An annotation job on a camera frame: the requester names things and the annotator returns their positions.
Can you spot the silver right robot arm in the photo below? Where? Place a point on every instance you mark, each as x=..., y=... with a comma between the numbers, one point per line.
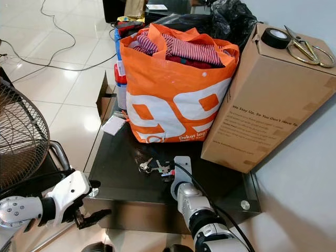
x=205, y=215

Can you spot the bunch of silver keys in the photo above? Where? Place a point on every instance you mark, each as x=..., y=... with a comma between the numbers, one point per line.
x=156, y=167

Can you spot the black left robot foot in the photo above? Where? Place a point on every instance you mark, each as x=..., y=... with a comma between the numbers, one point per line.
x=95, y=247

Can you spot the black robot foot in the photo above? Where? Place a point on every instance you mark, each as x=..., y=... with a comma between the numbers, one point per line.
x=178, y=248
x=95, y=247

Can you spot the black glass table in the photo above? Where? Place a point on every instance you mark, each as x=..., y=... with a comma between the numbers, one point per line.
x=136, y=199

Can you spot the white paper tag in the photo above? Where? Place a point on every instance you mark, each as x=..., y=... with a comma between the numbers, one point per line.
x=114, y=125

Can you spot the black right robot foot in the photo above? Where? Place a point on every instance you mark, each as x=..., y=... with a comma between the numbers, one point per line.
x=178, y=248

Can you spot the orange and white shopping bag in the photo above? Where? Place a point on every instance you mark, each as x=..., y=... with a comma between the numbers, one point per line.
x=176, y=102

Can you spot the small open cardboard box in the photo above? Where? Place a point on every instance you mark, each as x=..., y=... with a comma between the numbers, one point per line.
x=104, y=100

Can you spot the red and white spray can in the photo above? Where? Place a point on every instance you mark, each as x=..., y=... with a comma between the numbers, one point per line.
x=121, y=86

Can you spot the large brown cardboard box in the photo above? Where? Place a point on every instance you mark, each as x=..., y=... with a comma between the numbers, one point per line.
x=268, y=100

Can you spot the red striped clothes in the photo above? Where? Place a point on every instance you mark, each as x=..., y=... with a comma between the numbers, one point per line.
x=191, y=50

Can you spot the blue plastic bag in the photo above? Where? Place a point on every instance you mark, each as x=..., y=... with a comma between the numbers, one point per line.
x=116, y=46

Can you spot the black box with white label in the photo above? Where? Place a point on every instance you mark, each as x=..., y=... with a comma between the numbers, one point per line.
x=160, y=13

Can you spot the black garbage bag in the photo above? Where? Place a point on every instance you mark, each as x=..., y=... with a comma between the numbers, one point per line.
x=233, y=21

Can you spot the black tape roll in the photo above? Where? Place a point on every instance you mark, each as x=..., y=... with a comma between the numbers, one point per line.
x=275, y=38

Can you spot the brass scissors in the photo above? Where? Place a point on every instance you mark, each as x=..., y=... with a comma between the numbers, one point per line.
x=305, y=51

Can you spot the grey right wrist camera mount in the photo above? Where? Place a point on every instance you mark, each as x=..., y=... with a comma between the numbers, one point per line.
x=181, y=169

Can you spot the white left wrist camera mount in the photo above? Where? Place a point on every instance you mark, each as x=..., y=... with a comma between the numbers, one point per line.
x=71, y=191

